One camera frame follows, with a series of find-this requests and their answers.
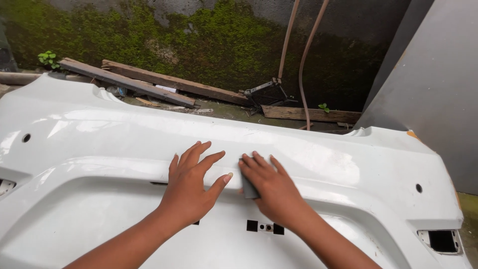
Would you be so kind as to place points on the person's left hand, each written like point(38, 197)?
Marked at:
point(186, 194)

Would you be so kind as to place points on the person's right hand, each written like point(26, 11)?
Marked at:
point(276, 190)

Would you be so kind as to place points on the grey sandpaper piece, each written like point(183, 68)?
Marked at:
point(248, 186)

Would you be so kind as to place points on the white car bumper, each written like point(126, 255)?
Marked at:
point(112, 168)

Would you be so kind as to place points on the short wooden plank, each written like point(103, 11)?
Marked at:
point(310, 114)

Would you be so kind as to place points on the small green seedling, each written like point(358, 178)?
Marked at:
point(324, 107)

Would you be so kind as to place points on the black metal scissor jack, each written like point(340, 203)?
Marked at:
point(267, 94)

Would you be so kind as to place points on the brown wooden plank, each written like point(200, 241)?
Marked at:
point(179, 83)

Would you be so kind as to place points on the crumpled plastic bottle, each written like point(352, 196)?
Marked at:
point(116, 90)

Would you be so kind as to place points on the dark wooden plank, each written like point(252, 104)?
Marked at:
point(127, 83)

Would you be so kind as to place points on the grey metal panel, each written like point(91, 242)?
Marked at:
point(429, 93)

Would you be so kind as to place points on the small green plant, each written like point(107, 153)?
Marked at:
point(49, 59)

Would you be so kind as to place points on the rusty metal pipe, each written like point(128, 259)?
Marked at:
point(22, 77)

